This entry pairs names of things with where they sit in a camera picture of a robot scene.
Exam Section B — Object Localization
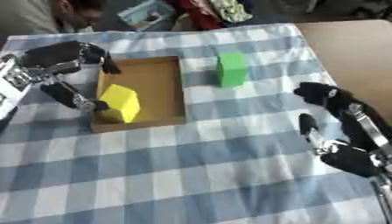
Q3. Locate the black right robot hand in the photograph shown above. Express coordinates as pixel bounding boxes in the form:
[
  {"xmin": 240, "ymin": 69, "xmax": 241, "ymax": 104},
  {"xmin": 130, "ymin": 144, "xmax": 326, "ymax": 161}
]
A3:
[{"xmin": 292, "ymin": 81, "xmax": 392, "ymax": 179}]

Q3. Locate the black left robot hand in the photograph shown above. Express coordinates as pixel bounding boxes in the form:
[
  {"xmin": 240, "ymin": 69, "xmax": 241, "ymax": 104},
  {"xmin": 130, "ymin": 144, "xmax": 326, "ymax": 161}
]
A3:
[{"xmin": 19, "ymin": 40, "xmax": 123, "ymax": 112}]

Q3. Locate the yellow block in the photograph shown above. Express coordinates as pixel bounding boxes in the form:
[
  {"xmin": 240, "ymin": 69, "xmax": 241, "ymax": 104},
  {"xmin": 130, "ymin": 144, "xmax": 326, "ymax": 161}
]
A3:
[{"xmin": 93, "ymin": 83, "xmax": 143, "ymax": 124}]

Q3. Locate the tan cardboard box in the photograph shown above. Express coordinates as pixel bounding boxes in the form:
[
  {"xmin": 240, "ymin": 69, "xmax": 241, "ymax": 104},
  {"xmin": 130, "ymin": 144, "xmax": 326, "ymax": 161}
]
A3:
[{"xmin": 90, "ymin": 55, "xmax": 189, "ymax": 134}]

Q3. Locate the person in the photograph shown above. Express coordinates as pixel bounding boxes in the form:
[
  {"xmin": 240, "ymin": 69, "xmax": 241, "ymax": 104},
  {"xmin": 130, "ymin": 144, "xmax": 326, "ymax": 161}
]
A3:
[{"xmin": 0, "ymin": 0, "xmax": 110, "ymax": 37}]

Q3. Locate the light blue book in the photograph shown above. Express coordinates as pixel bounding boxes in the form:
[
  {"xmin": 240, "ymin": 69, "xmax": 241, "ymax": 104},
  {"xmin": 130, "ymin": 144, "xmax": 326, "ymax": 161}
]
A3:
[{"xmin": 116, "ymin": 0, "xmax": 178, "ymax": 32}]

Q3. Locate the green block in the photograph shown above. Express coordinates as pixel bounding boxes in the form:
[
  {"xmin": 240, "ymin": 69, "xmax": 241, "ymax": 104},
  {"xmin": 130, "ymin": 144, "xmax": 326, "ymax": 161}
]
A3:
[{"xmin": 214, "ymin": 51, "xmax": 249, "ymax": 88}]

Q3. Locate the red cloth item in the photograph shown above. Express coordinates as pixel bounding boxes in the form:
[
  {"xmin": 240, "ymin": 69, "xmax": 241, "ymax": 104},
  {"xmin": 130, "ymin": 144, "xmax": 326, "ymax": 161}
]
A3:
[{"xmin": 178, "ymin": 0, "xmax": 227, "ymax": 31}]

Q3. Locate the green patterned cloth item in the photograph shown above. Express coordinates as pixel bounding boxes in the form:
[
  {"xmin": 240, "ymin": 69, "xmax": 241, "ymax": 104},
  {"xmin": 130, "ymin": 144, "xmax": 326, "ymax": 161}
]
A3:
[{"xmin": 209, "ymin": 0, "xmax": 255, "ymax": 24}]

